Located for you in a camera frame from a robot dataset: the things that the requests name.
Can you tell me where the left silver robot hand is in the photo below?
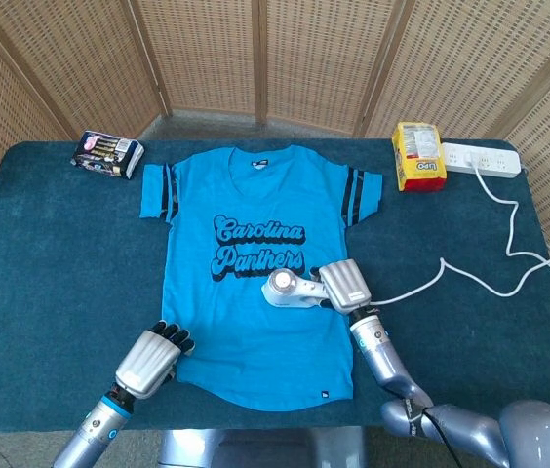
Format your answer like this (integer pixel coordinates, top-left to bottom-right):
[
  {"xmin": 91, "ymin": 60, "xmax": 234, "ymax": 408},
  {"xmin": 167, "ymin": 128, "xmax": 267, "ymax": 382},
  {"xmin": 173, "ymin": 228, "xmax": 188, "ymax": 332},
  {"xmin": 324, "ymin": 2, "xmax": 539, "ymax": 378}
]
[{"xmin": 113, "ymin": 319, "xmax": 197, "ymax": 401}]

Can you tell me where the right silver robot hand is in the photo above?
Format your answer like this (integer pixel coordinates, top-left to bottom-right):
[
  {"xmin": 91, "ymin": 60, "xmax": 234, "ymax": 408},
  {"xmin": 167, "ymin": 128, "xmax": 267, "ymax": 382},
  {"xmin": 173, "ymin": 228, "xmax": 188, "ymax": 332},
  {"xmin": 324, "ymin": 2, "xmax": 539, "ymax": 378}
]
[{"xmin": 307, "ymin": 258, "xmax": 373, "ymax": 315}]

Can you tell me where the white handheld steamer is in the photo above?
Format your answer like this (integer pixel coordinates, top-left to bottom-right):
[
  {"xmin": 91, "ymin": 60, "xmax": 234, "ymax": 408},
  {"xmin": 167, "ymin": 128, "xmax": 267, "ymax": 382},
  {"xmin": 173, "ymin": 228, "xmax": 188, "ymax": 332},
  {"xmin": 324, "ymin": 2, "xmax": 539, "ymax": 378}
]
[{"xmin": 260, "ymin": 267, "xmax": 331, "ymax": 310}]

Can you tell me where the blue Carolina Panthers t-shirt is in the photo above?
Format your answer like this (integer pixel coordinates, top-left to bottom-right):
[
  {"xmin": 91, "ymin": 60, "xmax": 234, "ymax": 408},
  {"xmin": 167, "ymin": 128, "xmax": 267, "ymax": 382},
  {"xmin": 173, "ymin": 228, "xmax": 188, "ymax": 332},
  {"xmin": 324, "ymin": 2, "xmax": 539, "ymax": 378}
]
[{"xmin": 137, "ymin": 144, "xmax": 384, "ymax": 413}]

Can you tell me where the white power cord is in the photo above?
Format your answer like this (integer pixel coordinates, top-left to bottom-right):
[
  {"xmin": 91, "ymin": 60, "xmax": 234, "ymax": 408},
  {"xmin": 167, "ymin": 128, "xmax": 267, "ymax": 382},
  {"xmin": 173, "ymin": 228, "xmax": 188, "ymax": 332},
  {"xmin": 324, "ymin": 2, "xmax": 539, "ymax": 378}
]
[{"xmin": 368, "ymin": 154, "xmax": 550, "ymax": 309}]

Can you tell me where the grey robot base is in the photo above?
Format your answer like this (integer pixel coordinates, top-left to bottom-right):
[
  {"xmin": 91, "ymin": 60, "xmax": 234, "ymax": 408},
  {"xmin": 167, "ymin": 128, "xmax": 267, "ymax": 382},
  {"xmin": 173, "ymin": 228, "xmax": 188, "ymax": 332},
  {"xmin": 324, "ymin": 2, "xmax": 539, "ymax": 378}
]
[{"xmin": 156, "ymin": 426, "xmax": 370, "ymax": 468}]

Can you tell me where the dark teal table cover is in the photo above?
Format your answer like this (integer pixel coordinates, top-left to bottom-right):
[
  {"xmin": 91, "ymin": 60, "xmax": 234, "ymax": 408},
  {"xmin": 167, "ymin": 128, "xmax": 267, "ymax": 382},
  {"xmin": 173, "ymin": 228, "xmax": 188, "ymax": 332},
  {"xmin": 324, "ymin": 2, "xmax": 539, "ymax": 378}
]
[{"xmin": 0, "ymin": 138, "xmax": 550, "ymax": 434}]

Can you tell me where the yellow red snack package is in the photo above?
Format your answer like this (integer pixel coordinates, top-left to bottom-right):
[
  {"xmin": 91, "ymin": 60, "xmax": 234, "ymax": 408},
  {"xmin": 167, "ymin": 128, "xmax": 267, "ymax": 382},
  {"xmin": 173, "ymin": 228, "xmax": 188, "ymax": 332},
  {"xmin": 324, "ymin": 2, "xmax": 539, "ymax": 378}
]
[{"xmin": 391, "ymin": 121, "xmax": 449, "ymax": 194}]

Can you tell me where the white power strip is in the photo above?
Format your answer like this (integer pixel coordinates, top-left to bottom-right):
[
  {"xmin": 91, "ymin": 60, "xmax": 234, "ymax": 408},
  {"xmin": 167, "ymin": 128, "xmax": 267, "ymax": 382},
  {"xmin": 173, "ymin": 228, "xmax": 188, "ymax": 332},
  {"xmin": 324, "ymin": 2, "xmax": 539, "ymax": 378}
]
[{"xmin": 442, "ymin": 141, "xmax": 524, "ymax": 180}]

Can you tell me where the dark sanitary pad package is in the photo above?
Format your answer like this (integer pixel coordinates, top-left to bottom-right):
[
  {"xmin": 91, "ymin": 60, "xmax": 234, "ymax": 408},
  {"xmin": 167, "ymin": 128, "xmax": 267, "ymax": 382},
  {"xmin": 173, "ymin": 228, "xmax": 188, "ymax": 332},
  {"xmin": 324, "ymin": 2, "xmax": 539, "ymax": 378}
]
[{"xmin": 69, "ymin": 129, "xmax": 146, "ymax": 181}]

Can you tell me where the woven wooden folding screen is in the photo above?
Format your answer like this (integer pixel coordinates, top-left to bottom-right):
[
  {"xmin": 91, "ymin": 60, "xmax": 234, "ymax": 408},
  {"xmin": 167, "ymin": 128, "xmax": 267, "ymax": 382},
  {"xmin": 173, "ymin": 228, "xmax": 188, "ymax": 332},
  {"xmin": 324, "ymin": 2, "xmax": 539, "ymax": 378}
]
[{"xmin": 0, "ymin": 0, "xmax": 550, "ymax": 352}]

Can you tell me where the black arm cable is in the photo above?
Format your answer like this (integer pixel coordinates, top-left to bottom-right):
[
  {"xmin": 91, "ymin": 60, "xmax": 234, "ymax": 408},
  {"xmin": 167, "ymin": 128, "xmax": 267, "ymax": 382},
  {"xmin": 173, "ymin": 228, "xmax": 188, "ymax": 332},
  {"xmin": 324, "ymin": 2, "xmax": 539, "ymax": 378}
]
[{"xmin": 422, "ymin": 408, "xmax": 457, "ymax": 468}]

